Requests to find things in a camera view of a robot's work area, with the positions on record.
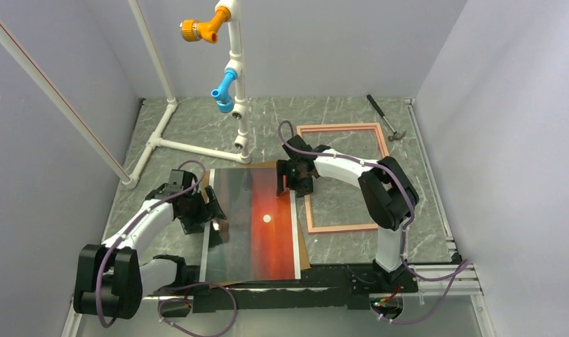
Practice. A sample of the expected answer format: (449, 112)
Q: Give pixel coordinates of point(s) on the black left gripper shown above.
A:
(193, 225)

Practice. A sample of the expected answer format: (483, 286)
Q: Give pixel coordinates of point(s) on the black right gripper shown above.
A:
(283, 168)

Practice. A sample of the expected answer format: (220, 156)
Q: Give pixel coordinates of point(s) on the pink picture frame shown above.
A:
(382, 148)

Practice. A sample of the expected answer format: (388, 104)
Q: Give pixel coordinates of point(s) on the sunset photo print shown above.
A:
(270, 223)

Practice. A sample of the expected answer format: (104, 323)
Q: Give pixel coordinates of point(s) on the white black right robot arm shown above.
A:
(389, 196)

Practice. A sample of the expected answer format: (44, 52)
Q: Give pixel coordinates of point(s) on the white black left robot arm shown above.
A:
(111, 282)

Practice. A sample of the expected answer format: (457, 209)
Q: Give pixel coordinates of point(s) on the brown cardboard backing board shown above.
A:
(305, 251)

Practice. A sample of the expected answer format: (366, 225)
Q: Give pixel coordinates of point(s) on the blue pipe nozzle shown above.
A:
(224, 100)

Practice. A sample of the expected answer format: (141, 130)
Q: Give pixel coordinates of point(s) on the orange pipe nozzle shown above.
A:
(194, 30)

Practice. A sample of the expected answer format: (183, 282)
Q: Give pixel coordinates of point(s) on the white PVC pipe stand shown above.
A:
(101, 56)

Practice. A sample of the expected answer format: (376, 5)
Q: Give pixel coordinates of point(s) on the small black-handled hammer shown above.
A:
(395, 135)

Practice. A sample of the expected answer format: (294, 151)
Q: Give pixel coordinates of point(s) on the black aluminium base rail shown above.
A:
(328, 300)

